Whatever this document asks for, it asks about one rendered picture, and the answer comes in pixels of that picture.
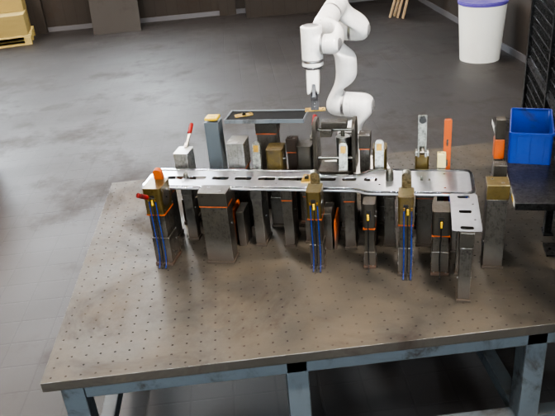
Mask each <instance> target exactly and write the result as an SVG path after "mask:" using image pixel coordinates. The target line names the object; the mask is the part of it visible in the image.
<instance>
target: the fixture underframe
mask: <svg viewBox="0 0 555 416"><path fill-rule="evenodd" d="M548 343H555V333H543V334H535V335H529V336H521V337H514V338H501V339H493V340H486V341H479V342H472V343H459V344H451V345H444V346H437V347H423V348H416V349H409V350H402V351H394V352H381V353H374V354H367V355H360V356H352V357H339V358H332V359H325V360H318V361H310V362H297V363H290V364H282V365H276V366H262V367H255V368H248V369H241V370H233V371H220V372H213V373H206V374H199V375H191V376H178V377H171V378H163V379H157V380H149V381H136V382H129V383H121V384H115V385H101V386H94V387H87V388H79V389H72V390H61V394H62V396H63V400H64V404H65V407H66V410H67V413H68V416H99V414H98V411H97V406H96V402H95V399H94V396H102V395H105V399H104V403H103V407H102V414H101V416H119V414H120V410H121V401H122V397H123V393H130V392H136V391H144V390H157V389H164V388H171V387H179V386H185V385H199V384H206V383H213V382H221V381H233V380H241V379H248V378H255V377H262V376H275V375H283V374H286V382H287V397H288V407H289V415H290V416H312V412H311V391H310V380H309V371H318V370H324V369H332V368H339V367H347V366H360V365H367V364H374V363H381V362H394V361H401V360H409V359H416V358H423V357H437V356H443V355H451V354H458V353H465V352H476V353H477V355H478V356H479V358H480V360H481V362H482V364H483V366H484V367H485V369H486V371H487V373H488V375H489V377H490V378H491V380H492V382H493V384H494V386H495V387H496V389H497V391H498V393H499V395H500V397H501V398H502V400H503V402H504V404H505V406H506V407H504V408H498V409H485V410H478V411H471V412H464V413H457V414H444V415H437V416H555V401H553V402H546V403H539V400H540V394H541V387H542V381H543V370H544V363H545V357H546V351H547V345H548ZM507 347H515V362H514V370H513V377H512V378H511V377H510V374H509V372H508V371H507V370H506V368H505V366H504V364H503V363H502V361H501V359H500V358H499V356H498V354H497V353H496V350H495V349H500V348H507Z"/></svg>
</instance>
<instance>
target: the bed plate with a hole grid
mask: <svg viewBox="0 0 555 416"><path fill-rule="evenodd" d="M492 150H493V142H490V143H483V144H468V145H460V146H452V147H451V159H450V169H467V170H470V171H471V172H472V174H473V176H474V182H475V187H476V195H477V199H478V205H479V210H480V215H481V224H482V232H483V220H484V210H485V198H486V194H485V182H486V176H490V175H491V170H492V166H491V165H492V159H493V155H492ZM146 180H147V179H143V180H134V181H127V182H113V183H112V185H111V188H110V191H109V193H108V196H107V199H106V202H105V205H104V207H103V209H102V213H101V216H100V218H99V221H98V223H97V228H96V229H95V232H94V235H93V237H92V241H91V243H90V246H89V249H88V252H87V255H86V257H85V260H84V263H83V266H82V269H81V272H80V273H79V276H78V280H77V283H76V285H75V287H74V292H73V294H72V296H71V299H70V302H69V306H68V308H67V310H66V313H65V316H64V319H63V322H62V324H61V327H60V330H59V333H58V336H57V339H56V340H55V345H54V347H53V350H52V352H51V354H50V359H49V361H48V363H47V366H46V368H45V373H44V375H43V377H42V380H41V383H40V386H41V389H42V391H43V393H45V392H51V391H59V390H72V389H79V388H87V387H94V386H101V385H115V384H121V383H129V382H136V381H149V380H157V379H163V378H171V377H178V376H191V375H199V374H206V373H213V372H220V371H233V370H241V369H248V368H255V367H262V366H276V365H282V364H290V363H297V362H310V361H318V360H325V359H332V358H339V357H352V356H360V355H367V354H374V353H381V352H394V351H402V350H409V349H416V348H423V347H437V346H444V345H451V344H459V343H472V342H479V341H486V340H493V339H501V338H514V337H521V336H529V335H535V334H543V333H555V271H554V269H555V257H546V254H545V251H544V248H543V243H555V225H554V223H553V225H552V232H553V236H543V233H542V230H541V227H543V221H544V213H545V210H515V208H514V205H513V202H512V199H511V195H510V198H509V201H508V202H507V211H506V221H505V238H504V247H503V257H502V265H503V269H491V268H481V261H480V255H481V239H482V232H475V241H474V249H473V250H472V270H471V277H472V279H471V283H470V299H471V303H462V302H456V292H457V286H458V279H457V276H458V275H454V272H453V266H455V253H450V250H449V259H448V276H440V278H441V280H439V279H438V278H439V276H431V275H430V261H431V256H430V254H431V247H416V246H415V240H416V229H413V227H412V238H413V250H414V252H413V255H414V257H413V276H412V277H411V279H412V281H409V280H408V281H406V277H404V279H405V280H404V281H402V278H403V277H398V276H397V268H398V264H397V262H398V238H399V226H398V221H397V220H398V208H397V205H398V200H397V198H398V196H396V199H395V211H396V212H395V239H396V246H395V247H389V246H383V244H384V238H385V226H378V227H377V245H376V251H377V268H376V269H369V271H370V272H367V271H368V269H367V268H363V264H364V260H363V258H364V249H365V229H363V222H360V220H361V194H357V201H358V210H360V214H359V219H358V233H359V238H358V246H357V249H345V244H346V238H345V230H341V226H340V227H339V230H340V236H339V242H338V247H337V249H334V247H333V249H326V255H327V261H326V264H325V269H321V271H322V273H319V272H312V271H313V268H310V265H311V257H310V244H309V243H306V224H302V223H301V220H299V230H300V232H301V235H300V238H299V240H298V243H297V246H296V248H285V243H286V240H285V230H284V227H273V226H272V224H273V216H272V209H269V217H270V226H271V231H272V232H273V233H272V235H271V238H270V240H269V242H268V245H267V247H258V246H256V245H255V244H256V234H255V227H254V225H253V226H251V230H252V236H251V238H250V240H249V243H248V245H247V246H240V241H239V240H238V242H237V249H238V252H239V253H240V255H239V256H238V258H237V260H236V262H235V264H220V263H207V260H208V256H207V250H206V240H205V235H204V229H203V223H202V220H201V221H200V223H199V224H200V230H201V233H202V236H201V238H200V240H189V239H188V238H189V232H188V227H187V225H185V224H184V221H185V219H184V214H183V204H182V198H183V197H182V195H181V190H176V192H177V197H178V206H179V211H180V216H181V221H182V227H183V229H184V231H183V233H182V235H181V236H180V238H179V239H178V241H179V246H180V250H182V253H181V255H180V256H179V258H178V260H177V261H176V262H175V264H174V265H173V266H167V269H161V268H160V269H159V265H156V261H157V260H156V256H155V251H154V244H153V239H152V238H153V232H152V228H151V223H150V219H149V215H147V211H146V207H145V200H144V199H140V198H136V194H137V193H141V194H143V191H142V184H143V183H144V182H145V181H146ZM314 271H316V269H314Z"/></svg>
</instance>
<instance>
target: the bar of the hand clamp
mask: <svg viewBox="0 0 555 416"><path fill-rule="evenodd" d="M420 146H424V147H425V157H426V149H427V115H418V157H419V156H420Z"/></svg>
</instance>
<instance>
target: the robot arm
mask: <svg viewBox="0 0 555 416"><path fill-rule="evenodd" d="M300 28H301V57H302V66H303V68H304V69H305V70H306V88H307V94H308V95H309V94H311V110H312V111H313V110H319V98H318V94H319V91H320V69H322V68H323V67H322V66H323V65H324V59H323V54H333V55H334V59H335V69H336V76H335V81H334V86H333V88H332V90H331V92H330V94H329V96H328V98H327V101H326V108H327V111H328V112H329V113H330V114H332V115H335V116H350V117H353V116H356V117H357V118H358V134H359V131H360V130H362V128H363V124H364V122H365V121H366V120H367V118H368V117H369V116H370V115H371V114H372V112H373V111H374V107H375V101H374V99H373V97H372V96H371V95H369V94H367V93H364V92H346V91H345V90H344V89H345V88H346V87H347V86H349V85H350V84H351V83H352V82H353V81H354V79H355V78H356V76H357V57H356V54H355V53H354V52H353V51H352V50H351V49H350V48H349V47H348V46H347V45H346V44H345V43H344V40H353V41H358V40H364V39H366V38H367V37H368V35H369V33H370V29H371V28H370V24H369V22H368V19H367V18H366V17H365V16H364V15H363V14H362V13H361V12H359V11H357V10H355V9H354V8H352V7H351V6H350V4H349V2H348V0H326V2H325V4H324V5H323V7H322V8H321V9H320V11H319V13H318V14H317V16H316V17H315V20H314V21H313V23H310V24H305V25H302V26H301V27H300Z"/></svg>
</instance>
